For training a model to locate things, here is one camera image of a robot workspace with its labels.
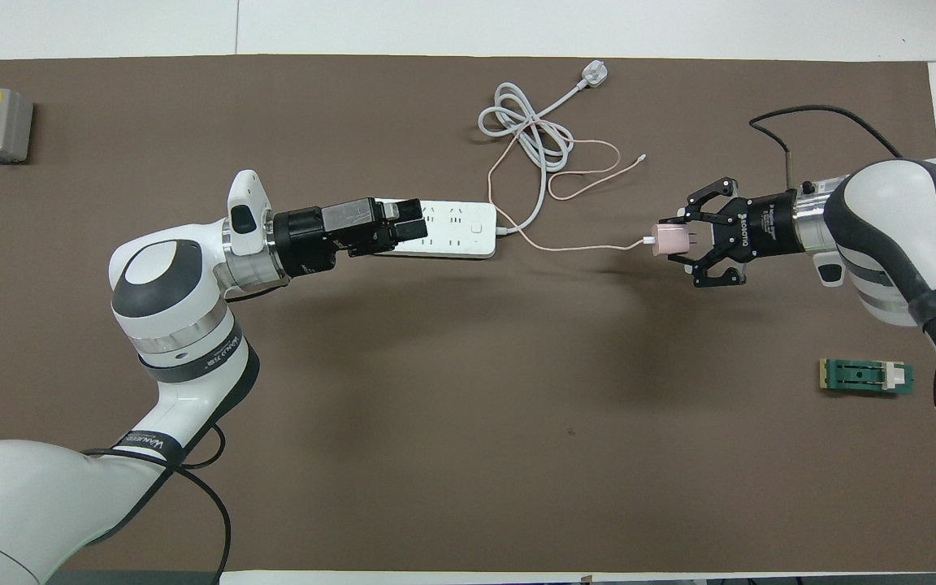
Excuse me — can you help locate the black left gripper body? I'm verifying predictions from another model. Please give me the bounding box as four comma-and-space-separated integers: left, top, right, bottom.
273, 197, 397, 279

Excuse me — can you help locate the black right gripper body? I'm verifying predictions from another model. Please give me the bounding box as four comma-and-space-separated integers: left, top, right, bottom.
724, 191, 799, 261

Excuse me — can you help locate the white power strip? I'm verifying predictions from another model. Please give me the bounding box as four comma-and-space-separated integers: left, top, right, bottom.
370, 199, 498, 259

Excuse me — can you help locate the pink charger adapter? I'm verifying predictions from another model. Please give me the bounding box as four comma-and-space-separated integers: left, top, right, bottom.
652, 223, 700, 259

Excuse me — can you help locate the pink charging cable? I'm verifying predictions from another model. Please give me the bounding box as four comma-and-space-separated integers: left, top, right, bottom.
486, 138, 654, 253

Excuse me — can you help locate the brown table mat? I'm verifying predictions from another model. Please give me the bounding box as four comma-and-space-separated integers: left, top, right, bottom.
0, 55, 936, 574

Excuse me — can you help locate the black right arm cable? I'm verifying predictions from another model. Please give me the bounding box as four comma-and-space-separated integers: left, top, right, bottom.
748, 104, 936, 533

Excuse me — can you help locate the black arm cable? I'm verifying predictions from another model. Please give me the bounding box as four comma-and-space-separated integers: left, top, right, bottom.
748, 104, 936, 533
82, 422, 233, 585

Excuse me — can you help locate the white power cord with plug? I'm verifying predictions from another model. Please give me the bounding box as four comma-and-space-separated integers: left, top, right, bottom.
478, 62, 609, 238

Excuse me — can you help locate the green knife switch yellow base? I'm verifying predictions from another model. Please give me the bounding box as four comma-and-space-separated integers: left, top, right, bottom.
819, 357, 916, 397

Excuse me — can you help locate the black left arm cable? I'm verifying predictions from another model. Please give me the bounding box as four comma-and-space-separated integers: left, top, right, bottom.
82, 422, 233, 585

